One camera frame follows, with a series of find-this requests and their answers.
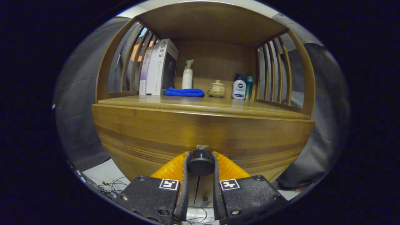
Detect thin pale purple book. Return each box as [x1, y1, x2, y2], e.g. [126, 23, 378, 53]
[139, 47, 155, 95]

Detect white lotion bottle blue cap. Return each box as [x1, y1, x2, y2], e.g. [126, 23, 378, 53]
[232, 74, 246, 100]

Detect wooden cabinet door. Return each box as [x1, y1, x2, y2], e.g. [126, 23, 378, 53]
[198, 177, 215, 207]
[188, 176, 198, 207]

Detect teal slim bottle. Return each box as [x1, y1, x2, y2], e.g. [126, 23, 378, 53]
[245, 75, 254, 101]

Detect blue folded towel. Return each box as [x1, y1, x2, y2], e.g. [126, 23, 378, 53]
[164, 87, 205, 98]

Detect wooden countertop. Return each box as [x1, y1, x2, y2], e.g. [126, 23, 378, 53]
[98, 95, 310, 120]

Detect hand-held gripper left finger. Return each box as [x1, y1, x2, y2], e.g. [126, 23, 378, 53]
[120, 151, 191, 225]

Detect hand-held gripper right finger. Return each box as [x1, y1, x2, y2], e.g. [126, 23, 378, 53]
[212, 151, 289, 225]

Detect thick white book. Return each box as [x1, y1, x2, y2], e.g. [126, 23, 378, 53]
[146, 38, 179, 96]

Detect beige lidded ceramic teacup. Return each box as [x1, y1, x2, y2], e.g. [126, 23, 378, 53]
[207, 80, 227, 98]

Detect white pump bottle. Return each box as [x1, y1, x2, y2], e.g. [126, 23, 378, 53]
[182, 59, 194, 90]

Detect wooden cabinet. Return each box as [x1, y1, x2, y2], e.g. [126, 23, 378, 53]
[92, 1, 316, 208]

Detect wooden drawer with black knob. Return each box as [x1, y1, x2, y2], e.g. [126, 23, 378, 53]
[92, 104, 315, 183]

